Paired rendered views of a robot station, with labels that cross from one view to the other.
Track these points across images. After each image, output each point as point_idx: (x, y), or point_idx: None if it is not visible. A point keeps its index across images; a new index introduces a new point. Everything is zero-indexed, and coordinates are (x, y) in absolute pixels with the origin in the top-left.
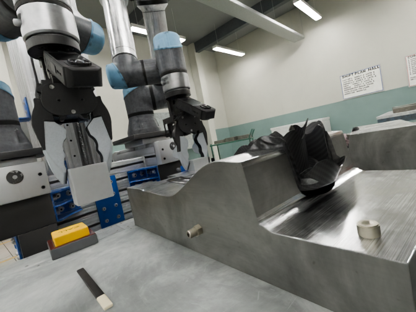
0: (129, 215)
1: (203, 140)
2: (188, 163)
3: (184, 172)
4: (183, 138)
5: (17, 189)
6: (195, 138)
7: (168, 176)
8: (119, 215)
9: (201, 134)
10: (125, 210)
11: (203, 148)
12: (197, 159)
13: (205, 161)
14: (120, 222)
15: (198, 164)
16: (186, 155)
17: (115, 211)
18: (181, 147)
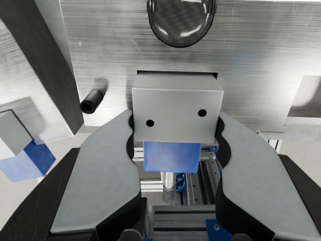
0: (197, 224)
1: (89, 173)
2: (223, 114)
3: (238, 102)
4: (274, 211)
5: None
6: (140, 207)
7: (283, 125)
8: (215, 228)
9: (75, 217)
10: (202, 233)
11: (118, 137)
12: (198, 90)
13: (153, 82)
14: (320, 140)
15: (194, 81)
16: (239, 133)
17: (221, 236)
18: (282, 169)
